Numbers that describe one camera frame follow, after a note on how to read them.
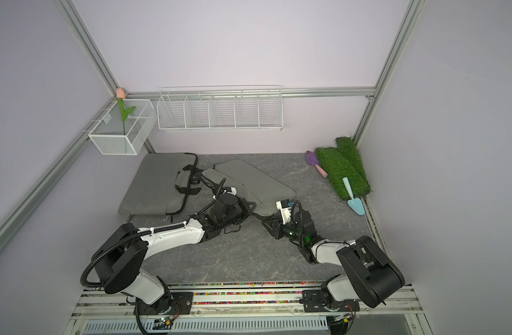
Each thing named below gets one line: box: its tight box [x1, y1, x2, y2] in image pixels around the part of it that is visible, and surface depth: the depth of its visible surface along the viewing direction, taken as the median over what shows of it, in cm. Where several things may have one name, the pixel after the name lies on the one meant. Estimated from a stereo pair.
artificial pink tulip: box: [115, 87, 137, 136], surface depth 92 cm
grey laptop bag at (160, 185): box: [117, 152, 201, 215], surface depth 105 cm
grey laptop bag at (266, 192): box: [201, 158, 297, 217], surface depth 94 cm
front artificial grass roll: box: [315, 146, 372, 201], surface depth 111 cm
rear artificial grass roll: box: [335, 136, 367, 177], surface depth 117 cm
